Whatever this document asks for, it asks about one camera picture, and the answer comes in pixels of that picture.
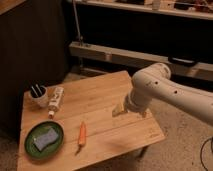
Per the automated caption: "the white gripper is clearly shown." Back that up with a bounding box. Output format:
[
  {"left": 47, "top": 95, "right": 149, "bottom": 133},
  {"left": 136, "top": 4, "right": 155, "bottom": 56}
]
[{"left": 112, "top": 95, "right": 147, "bottom": 117}]

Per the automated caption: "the orange pepper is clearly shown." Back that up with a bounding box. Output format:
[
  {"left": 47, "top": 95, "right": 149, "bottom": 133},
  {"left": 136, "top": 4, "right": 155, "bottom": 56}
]
[{"left": 75, "top": 122, "right": 86, "bottom": 155}]

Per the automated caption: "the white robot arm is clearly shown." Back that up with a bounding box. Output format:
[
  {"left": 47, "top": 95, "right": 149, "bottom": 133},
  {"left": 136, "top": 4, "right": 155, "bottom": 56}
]
[{"left": 112, "top": 63, "right": 213, "bottom": 126}]

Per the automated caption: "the white tube bottle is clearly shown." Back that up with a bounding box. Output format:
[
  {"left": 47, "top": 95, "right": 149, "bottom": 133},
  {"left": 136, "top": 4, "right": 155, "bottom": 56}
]
[{"left": 48, "top": 87, "right": 64, "bottom": 118}]

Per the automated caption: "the blue sponge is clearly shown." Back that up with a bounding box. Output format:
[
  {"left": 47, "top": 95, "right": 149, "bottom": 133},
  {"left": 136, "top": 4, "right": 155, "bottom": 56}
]
[{"left": 34, "top": 128, "right": 59, "bottom": 151}]

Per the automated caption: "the white cup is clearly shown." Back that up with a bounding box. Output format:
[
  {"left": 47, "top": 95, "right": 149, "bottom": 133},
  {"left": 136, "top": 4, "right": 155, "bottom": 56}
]
[{"left": 29, "top": 86, "right": 49, "bottom": 108}]

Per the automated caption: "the metal pole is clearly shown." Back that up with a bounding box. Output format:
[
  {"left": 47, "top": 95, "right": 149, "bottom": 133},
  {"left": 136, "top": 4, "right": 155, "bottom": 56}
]
[{"left": 72, "top": 0, "right": 83, "bottom": 46}]

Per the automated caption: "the green plate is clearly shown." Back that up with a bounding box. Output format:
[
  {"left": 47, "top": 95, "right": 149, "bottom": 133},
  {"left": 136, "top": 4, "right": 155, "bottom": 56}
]
[{"left": 24, "top": 121, "right": 64, "bottom": 160}]

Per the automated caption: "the black marker in cup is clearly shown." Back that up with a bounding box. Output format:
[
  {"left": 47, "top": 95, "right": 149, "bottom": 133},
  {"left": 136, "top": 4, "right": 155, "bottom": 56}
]
[
  {"left": 36, "top": 84, "right": 44, "bottom": 96},
  {"left": 31, "top": 86, "right": 39, "bottom": 98}
]

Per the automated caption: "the wooden shelf rail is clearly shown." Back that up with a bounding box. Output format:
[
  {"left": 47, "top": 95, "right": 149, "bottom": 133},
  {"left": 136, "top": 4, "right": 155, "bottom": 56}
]
[{"left": 69, "top": 41, "right": 213, "bottom": 81}]

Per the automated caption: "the black handle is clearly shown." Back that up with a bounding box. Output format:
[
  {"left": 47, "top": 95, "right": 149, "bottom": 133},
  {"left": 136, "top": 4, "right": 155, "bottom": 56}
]
[{"left": 168, "top": 57, "right": 198, "bottom": 67}]

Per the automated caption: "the black cable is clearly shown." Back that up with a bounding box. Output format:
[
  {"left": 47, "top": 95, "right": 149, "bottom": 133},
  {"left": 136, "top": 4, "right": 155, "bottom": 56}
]
[{"left": 199, "top": 136, "right": 213, "bottom": 171}]

